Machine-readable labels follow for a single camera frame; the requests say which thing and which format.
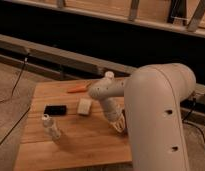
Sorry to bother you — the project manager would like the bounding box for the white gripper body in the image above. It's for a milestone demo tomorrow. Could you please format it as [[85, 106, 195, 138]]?
[[101, 98, 126, 133]]

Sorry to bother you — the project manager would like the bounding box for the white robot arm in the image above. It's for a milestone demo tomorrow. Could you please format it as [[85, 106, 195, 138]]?
[[88, 63, 196, 171]]

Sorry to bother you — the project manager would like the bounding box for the white sponge block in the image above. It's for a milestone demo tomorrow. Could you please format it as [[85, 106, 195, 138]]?
[[77, 98, 92, 115]]

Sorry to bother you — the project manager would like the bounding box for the black rectangular phone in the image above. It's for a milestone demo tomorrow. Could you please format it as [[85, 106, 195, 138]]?
[[44, 105, 67, 116]]

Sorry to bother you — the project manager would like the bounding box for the black cable at right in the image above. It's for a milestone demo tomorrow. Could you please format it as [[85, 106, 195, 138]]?
[[182, 96, 205, 156]]

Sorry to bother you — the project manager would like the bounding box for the black cable on floor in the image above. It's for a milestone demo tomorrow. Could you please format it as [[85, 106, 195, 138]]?
[[0, 53, 32, 149]]

